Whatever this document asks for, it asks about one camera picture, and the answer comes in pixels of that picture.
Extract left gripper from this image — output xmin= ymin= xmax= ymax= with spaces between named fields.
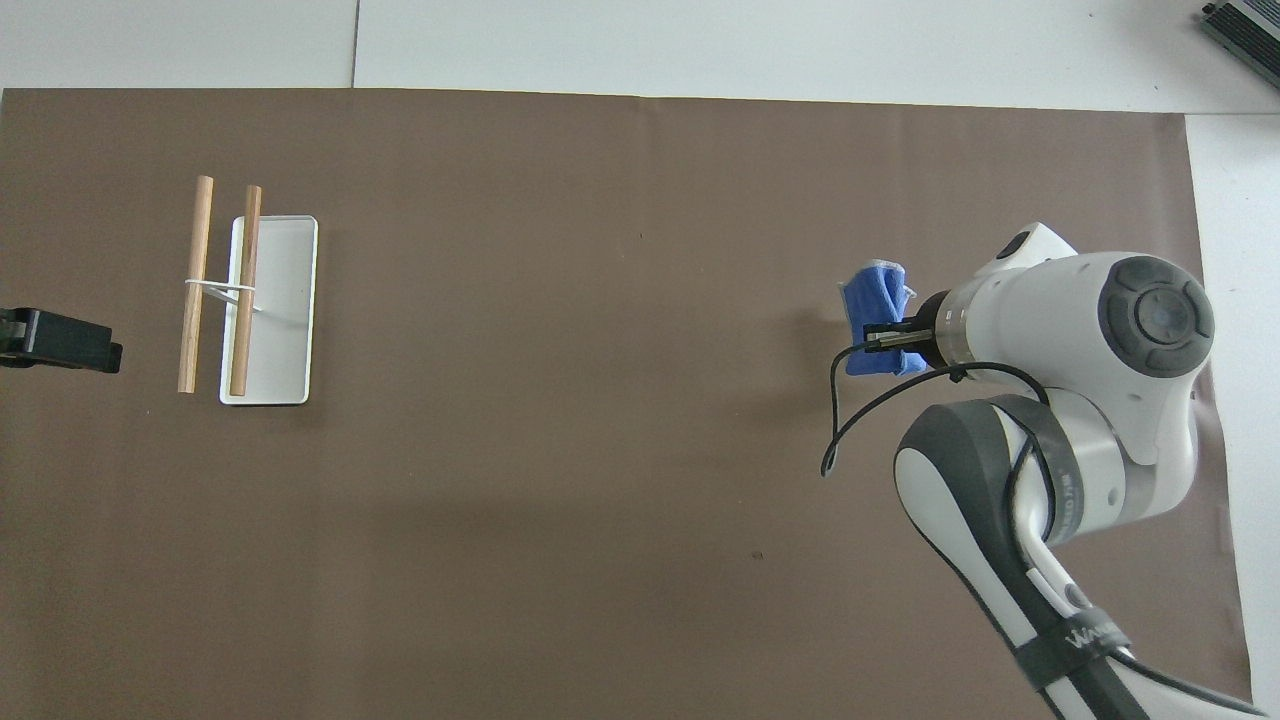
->
xmin=0 ymin=307 xmax=124 ymax=374

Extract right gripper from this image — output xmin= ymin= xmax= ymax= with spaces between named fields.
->
xmin=862 ymin=288 xmax=954 ymax=370

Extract blue towel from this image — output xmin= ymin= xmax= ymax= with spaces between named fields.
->
xmin=838 ymin=260 xmax=932 ymax=379

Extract white rack with wooden bars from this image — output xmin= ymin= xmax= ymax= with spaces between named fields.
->
xmin=177 ymin=175 xmax=320 ymax=407

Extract grey metal device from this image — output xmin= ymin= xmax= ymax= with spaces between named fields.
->
xmin=1200 ymin=0 xmax=1280 ymax=74

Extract black cable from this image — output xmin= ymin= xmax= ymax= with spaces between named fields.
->
xmin=820 ymin=333 xmax=1051 ymax=479

